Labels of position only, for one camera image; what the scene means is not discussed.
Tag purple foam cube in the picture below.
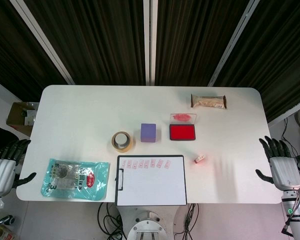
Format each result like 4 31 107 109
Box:
140 123 158 143

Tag dark pleated curtain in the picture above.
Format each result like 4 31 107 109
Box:
154 0 251 87
212 0 300 121
23 0 147 86
0 0 68 102

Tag black floor cables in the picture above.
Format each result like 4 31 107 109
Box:
281 117 300 173

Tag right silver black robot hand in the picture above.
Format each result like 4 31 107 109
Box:
255 135 300 192

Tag white stamped paper sheet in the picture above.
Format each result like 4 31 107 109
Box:
117 156 187 205

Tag yellow packing tape roll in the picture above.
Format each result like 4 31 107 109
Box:
111 130 136 153

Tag black cable bundle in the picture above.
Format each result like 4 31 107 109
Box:
174 202 201 236
97 202 123 238

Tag black blue tool handle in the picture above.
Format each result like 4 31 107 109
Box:
0 214 16 226

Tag black clipboard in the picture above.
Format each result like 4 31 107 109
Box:
114 154 188 207

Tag black cloth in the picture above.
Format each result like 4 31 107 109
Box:
0 123 20 161

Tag brown wrapped snack bar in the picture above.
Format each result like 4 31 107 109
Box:
190 93 227 110

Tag open cardboard box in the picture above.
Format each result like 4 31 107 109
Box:
6 101 40 137

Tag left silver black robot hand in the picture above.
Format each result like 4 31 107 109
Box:
0 139 37 197

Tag teal plastic product bag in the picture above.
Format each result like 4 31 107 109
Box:
40 157 111 202

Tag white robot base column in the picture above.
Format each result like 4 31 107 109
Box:
116 203 183 240

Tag white frame post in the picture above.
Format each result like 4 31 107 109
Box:
9 0 75 85
207 0 262 87
142 0 158 86

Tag instant noodle cup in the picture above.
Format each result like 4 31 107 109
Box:
0 223 17 240

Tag grey cylinder weight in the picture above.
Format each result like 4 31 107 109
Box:
114 133 130 147

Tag red ink pad clear lid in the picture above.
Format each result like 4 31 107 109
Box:
169 113 198 141

